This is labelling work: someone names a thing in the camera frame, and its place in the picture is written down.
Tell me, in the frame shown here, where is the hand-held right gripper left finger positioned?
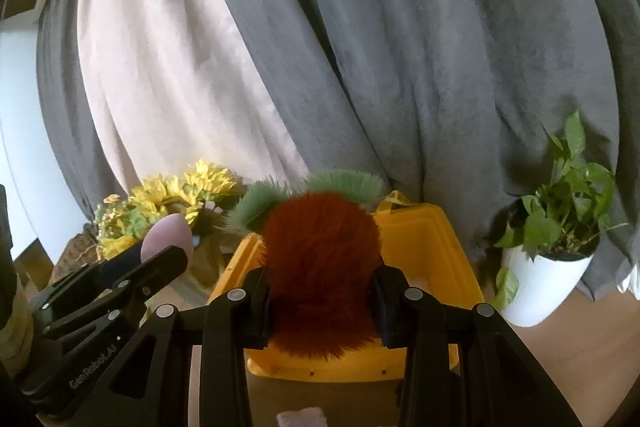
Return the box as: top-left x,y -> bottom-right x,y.
87,269 -> 273,427

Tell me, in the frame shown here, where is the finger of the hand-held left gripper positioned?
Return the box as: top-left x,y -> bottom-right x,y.
42,246 -> 190,343
27,249 -> 146,315

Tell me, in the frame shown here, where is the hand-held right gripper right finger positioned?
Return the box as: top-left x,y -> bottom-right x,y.
372,267 -> 598,427

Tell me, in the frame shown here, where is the pink egg-shaped sponge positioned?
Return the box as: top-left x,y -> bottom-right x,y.
140,214 -> 195,263

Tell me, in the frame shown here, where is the yellow plastic storage box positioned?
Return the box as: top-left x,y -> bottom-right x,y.
207,191 -> 486,383

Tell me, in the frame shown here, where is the orange and green plush toy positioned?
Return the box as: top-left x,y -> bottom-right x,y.
225,171 -> 388,355

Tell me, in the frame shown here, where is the clear glass vase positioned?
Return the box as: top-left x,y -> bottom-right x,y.
182,227 -> 241,303

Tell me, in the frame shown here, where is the yellow sunflower bouquet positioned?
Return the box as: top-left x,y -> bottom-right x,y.
95,158 -> 241,258

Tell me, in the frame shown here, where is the pale pink fuzzy cloth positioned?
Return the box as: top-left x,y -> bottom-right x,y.
275,408 -> 328,427

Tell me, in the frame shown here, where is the grey curtain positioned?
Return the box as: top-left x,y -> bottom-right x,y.
192,0 -> 640,303
35,0 -> 136,225

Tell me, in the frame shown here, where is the green plant in white pot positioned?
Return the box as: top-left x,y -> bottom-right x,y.
492,109 -> 631,328

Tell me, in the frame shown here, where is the beige curtain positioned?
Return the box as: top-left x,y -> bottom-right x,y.
75,0 -> 313,195

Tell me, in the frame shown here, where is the white sheer curtain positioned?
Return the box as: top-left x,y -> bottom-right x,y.
617,264 -> 640,295

